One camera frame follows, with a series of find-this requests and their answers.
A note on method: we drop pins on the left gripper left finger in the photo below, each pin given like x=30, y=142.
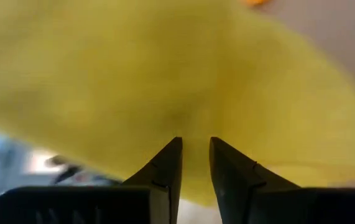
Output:
x=133, y=202

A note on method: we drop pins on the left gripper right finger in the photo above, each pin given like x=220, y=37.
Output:
x=273, y=205

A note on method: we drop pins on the yellow microfiber towel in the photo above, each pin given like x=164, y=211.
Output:
x=164, y=77

